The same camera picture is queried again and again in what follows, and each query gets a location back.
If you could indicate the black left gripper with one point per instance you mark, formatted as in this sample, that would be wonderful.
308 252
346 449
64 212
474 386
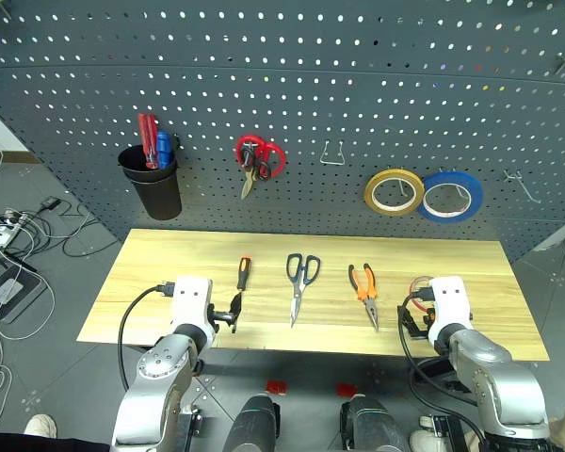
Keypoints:
218 316

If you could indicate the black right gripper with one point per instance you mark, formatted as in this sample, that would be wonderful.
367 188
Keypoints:
416 326

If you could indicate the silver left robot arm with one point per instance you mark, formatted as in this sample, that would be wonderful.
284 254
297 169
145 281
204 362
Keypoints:
155 381

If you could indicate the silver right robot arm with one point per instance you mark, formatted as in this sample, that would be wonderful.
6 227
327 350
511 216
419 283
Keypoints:
494 376

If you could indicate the dark grey metal pegboard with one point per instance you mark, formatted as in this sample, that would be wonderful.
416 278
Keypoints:
282 94

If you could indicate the red translucent tape roll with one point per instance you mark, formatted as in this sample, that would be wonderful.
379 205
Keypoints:
416 305

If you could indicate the red floor tape marker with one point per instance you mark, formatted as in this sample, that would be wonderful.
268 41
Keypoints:
346 389
276 386

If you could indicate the dark rounded robot leg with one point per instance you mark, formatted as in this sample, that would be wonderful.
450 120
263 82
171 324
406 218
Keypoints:
369 424
254 424

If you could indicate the white shoe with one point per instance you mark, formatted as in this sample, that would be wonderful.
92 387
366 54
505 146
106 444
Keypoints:
40 426
423 438

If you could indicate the yellow tape roll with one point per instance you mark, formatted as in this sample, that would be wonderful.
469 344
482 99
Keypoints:
372 190

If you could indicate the black cup holder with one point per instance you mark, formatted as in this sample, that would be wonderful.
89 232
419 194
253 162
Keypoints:
157 188

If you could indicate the blue tape roll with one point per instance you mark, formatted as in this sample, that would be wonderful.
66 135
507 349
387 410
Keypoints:
473 188

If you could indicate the black power adapter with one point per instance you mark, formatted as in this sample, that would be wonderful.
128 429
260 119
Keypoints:
51 203

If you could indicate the black flat floor device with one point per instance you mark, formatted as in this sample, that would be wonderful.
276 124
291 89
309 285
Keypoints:
9 292

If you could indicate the white power strip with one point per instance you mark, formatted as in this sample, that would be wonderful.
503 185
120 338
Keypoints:
2 235

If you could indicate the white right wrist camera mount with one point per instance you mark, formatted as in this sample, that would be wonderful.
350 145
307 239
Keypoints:
445 301

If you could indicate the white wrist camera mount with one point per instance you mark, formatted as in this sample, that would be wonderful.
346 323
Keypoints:
445 301
192 301

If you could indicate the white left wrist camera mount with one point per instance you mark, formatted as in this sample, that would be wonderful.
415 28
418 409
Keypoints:
192 301

